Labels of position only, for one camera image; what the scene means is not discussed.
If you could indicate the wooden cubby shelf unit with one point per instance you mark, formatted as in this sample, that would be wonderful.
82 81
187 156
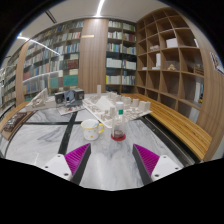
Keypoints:
173 63

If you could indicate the long ceiling light strip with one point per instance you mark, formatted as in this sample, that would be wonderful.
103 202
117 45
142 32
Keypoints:
99 7
38 43

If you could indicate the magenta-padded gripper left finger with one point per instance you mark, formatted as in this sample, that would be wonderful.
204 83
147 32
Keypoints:
77 159

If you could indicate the dark grey architectural model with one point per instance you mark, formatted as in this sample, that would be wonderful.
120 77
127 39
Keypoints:
70 98

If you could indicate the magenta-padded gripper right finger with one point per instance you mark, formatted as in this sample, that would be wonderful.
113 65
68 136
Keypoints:
147 160

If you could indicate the white city block model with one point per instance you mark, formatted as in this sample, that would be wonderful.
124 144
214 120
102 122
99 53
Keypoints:
106 108

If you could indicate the clear plastic bottle white cap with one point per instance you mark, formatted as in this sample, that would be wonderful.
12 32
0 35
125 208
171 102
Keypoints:
118 125

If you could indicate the narrow bookshelf full of books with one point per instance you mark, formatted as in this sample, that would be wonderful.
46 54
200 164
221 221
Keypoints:
120 56

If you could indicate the white ramp architectural model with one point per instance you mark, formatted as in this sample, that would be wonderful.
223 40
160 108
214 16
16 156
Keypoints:
40 101

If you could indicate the white wall sign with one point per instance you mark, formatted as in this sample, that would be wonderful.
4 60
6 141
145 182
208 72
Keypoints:
217 63

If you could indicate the large bookshelf full of books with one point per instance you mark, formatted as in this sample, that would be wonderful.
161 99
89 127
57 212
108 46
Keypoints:
53 60

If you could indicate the brown model on wooden board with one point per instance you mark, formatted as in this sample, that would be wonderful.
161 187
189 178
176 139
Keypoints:
15 121

